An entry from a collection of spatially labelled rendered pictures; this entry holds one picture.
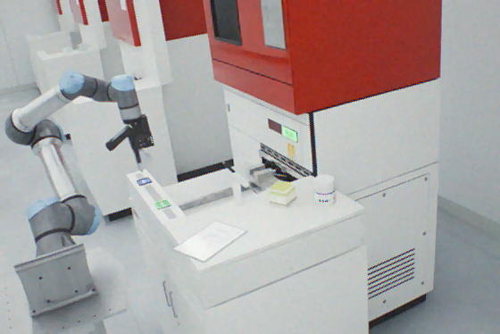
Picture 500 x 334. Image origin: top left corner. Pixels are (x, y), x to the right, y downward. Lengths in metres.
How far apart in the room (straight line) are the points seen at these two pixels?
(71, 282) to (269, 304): 0.65
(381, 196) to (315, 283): 0.67
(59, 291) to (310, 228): 0.84
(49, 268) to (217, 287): 0.54
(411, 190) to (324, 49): 0.84
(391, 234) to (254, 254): 1.00
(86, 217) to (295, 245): 0.76
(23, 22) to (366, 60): 8.16
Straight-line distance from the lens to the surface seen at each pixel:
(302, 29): 1.87
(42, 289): 1.78
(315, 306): 1.85
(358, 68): 2.04
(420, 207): 2.51
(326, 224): 1.70
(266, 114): 2.26
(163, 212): 1.91
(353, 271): 1.88
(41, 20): 9.74
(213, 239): 1.67
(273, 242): 1.62
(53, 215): 1.84
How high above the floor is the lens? 1.82
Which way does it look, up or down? 23 degrees down
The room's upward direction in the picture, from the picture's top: 7 degrees counter-clockwise
